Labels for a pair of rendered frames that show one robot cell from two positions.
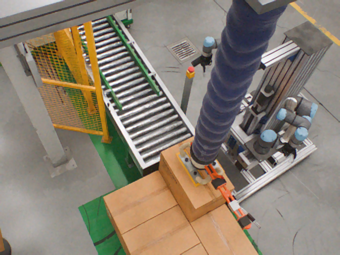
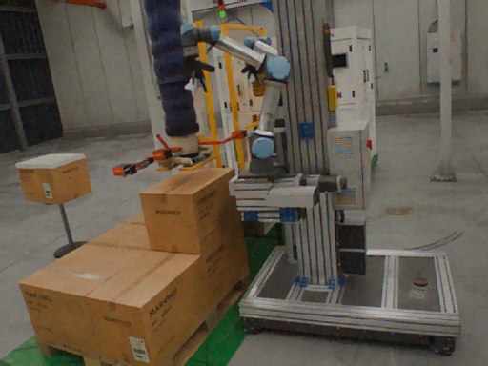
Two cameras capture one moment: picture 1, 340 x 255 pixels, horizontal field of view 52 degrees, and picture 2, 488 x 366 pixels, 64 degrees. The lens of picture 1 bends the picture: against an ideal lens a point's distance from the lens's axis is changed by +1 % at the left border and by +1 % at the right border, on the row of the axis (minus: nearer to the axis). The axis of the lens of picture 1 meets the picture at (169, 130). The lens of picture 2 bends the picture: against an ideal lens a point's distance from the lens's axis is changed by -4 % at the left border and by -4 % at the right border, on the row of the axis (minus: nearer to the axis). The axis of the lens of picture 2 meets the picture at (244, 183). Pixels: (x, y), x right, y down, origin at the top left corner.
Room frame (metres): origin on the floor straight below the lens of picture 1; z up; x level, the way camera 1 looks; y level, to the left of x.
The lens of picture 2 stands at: (0.44, -2.84, 1.61)
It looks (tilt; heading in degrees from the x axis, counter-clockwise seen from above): 16 degrees down; 64
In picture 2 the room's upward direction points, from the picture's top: 7 degrees counter-clockwise
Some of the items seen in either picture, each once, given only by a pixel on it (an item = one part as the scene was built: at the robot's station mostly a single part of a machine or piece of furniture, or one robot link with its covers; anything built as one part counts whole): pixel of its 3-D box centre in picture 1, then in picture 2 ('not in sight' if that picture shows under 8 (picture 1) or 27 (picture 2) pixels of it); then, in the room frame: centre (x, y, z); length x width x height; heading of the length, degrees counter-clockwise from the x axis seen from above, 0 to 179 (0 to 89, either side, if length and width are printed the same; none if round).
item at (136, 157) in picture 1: (96, 87); not in sight; (2.33, 0.89, 0.50); 2.31 x 0.05 x 0.19; 37
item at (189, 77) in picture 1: (185, 99); not in sight; (2.35, -0.13, 0.50); 0.07 x 0.07 x 1.00; 37
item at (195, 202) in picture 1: (194, 178); (193, 207); (1.29, -0.29, 0.74); 0.60 x 0.40 x 0.40; 37
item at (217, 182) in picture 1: (218, 182); (162, 153); (1.10, -0.45, 1.18); 0.10 x 0.08 x 0.06; 126
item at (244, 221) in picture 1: (244, 221); (123, 170); (0.81, -0.65, 1.18); 0.08 x 0.07 x 0.05; 36
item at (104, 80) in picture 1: (88, 58); not in sight; (2.65, 1.05, 0.60); 1.60 x 0.10 x 0.09; 37
